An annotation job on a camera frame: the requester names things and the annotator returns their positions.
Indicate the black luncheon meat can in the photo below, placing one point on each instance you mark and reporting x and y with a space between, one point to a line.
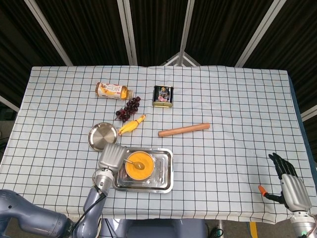
162 95

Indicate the black folding screen white frame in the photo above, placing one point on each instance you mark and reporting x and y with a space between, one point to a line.
94 29

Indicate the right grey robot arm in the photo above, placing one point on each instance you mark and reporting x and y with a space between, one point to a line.
302 224

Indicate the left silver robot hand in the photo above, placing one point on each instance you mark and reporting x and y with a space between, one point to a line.
112 157

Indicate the rectangular stainless steel tray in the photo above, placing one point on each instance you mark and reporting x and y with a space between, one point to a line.
163 178

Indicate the white checked tablecloth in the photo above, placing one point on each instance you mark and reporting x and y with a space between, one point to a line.
223 161

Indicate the white bowl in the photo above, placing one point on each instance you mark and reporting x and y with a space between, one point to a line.
138 177

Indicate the white triangular metal frame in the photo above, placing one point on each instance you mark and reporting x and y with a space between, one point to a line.
182 59

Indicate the yellow rubber chicken toy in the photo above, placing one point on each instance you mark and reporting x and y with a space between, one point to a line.
128 127

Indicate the small metal spoon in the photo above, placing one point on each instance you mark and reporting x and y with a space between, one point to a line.
140 165

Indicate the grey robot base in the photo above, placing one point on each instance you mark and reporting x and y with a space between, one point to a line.
161 229

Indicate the bunch of dark red grapes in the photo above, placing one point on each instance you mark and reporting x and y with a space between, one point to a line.
131 105

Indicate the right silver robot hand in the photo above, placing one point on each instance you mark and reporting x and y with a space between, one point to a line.
294 192

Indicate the tea bottle with orange label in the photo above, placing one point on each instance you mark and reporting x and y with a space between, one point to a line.
111 90

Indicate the round stainless steel plate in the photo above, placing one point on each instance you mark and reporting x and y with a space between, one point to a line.
101 135

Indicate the wooden rolling pin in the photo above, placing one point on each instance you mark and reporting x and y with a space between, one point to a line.
183 129

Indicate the dark blue under cloth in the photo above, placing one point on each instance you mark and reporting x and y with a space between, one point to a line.
296 99

